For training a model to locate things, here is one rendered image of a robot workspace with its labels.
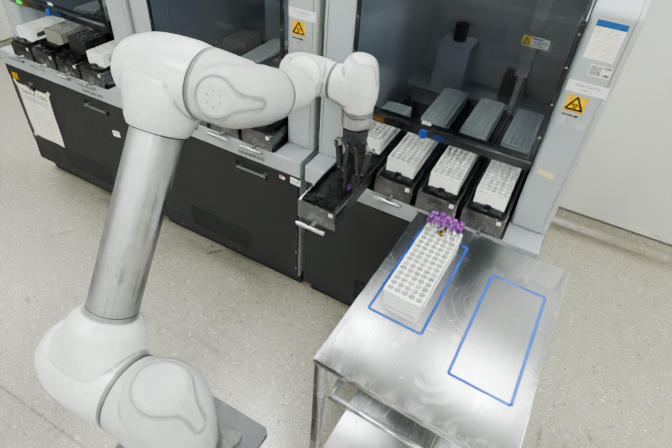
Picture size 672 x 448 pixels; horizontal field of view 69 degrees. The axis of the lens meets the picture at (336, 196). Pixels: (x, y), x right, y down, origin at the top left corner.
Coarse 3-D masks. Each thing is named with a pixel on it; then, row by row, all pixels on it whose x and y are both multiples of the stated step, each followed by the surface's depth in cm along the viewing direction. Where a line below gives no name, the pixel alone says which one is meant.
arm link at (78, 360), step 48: (144, 48) 84; (192, 48) 84; (144, 96) 84; (144, 144) 87; (144, 192) 89; (144, 240) 92; (96, 288) 92; (144, 288) 97; (48, 336) 97; (96, 336) 91; (144, 336) 98; (48, 384) 94; (96, 384) 91
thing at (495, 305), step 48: (480, 240) 141; (480, 288) 127; (528, 288) 128; (336, 336) 113; (384, 336) 114; (432, 336) 115; (480, 336) 116; (528, 336) 117; (336, 384) 108; (384, 384) 105; (432, 384) 106; (480, 384) 106; (528, 384) 107; (336, 432) 150; (384, 432) 151; (432, 432) 152; (480, 432) 98
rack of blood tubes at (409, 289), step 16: (416, 240) 131; (432, 240) 131; (448, 240) 131; (416, 256) 127; (432, 256) 126; (448, 256) 127; (400, 272) 123; (416, 272) 123; (432, 272) 122; (384, 288) 117; (400, 288) 118; (416, 288) 119; (432, 288) 119; (400, 304) 117; (416, 304) 114; (416, 320) 117
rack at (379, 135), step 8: (376, 128) 177; (384, 128) 177; (392, 128) 177; (368, 136) 173; (376, 136) 172; (384, 136) 172; (392, 136) 180; (368, 144) 172; (376, 144) 170; (384, 144) 179; (376, 152) 172
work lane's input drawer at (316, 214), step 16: (352, 160) 171; (384, 160) 174; (336, 176) 163; (368, 176) 164; (320, 192) 156; (336, 192) 157; (304, 208) 153; (320, 208) 150; (336, 208) 149; (304, 224) 151; (320, 224) 154; (336, 224) 151
